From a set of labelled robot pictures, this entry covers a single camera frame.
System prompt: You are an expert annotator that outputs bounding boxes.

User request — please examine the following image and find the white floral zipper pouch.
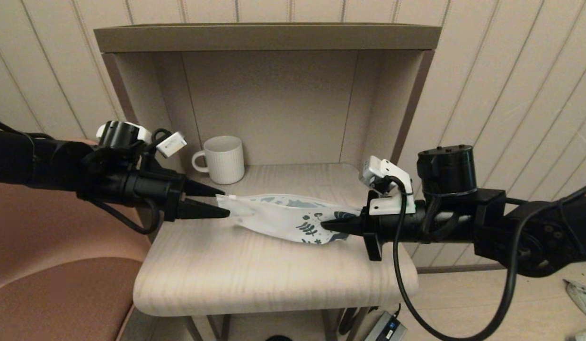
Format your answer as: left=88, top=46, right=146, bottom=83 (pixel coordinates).
left=216, top=193, right=365, bottom=246

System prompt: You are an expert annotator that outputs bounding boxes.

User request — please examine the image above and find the white ribbed ceramic mug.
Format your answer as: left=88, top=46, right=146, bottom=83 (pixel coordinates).
left=192, top=136, right=245, bottom=186

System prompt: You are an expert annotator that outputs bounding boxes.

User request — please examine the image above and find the grey power adapter brick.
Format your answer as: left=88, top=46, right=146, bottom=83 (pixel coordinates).
left=364, top=311, right=408, bottom=341

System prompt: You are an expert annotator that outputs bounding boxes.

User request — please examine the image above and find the brown upholstered chair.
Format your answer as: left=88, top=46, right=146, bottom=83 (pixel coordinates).
left=0, top=138, right=152, bottom=341

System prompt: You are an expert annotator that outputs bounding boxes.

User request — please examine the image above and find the beige brown shelf hutch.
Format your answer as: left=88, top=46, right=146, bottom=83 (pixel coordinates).
left=93, top=24, right=443, bottom=218

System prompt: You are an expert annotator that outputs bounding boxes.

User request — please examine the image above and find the crumpled grey patterned floor item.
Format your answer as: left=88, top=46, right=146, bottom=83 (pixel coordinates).
left=562, top=279, right=586, bottom=325

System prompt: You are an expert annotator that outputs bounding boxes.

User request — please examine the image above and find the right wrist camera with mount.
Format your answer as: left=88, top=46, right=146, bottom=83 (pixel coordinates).
left=359, top=156, right=416, bottom=216

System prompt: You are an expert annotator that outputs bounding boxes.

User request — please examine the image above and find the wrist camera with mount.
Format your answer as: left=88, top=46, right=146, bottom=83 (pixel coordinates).
left=359, top=156, right=416, bottom=216
left=96, top=121, right=188, bottom=159

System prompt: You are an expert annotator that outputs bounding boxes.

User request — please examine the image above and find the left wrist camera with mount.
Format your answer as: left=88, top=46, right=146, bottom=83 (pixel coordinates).
left=96, top=121, right=188, bottom=159

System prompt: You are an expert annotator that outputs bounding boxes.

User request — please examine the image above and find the black right camera cable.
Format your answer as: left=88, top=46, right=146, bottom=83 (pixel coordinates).
left=384, top=175, right=586, bottom=341

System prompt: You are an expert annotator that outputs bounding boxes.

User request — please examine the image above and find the brown wall baseboard strip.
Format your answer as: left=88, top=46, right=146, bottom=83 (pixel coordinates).
left=415, top=256, right=586, bottom=275

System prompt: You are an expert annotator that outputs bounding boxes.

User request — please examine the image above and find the dark table leg frame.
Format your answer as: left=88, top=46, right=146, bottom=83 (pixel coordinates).
left=183, top=308, right=370, bottom=341

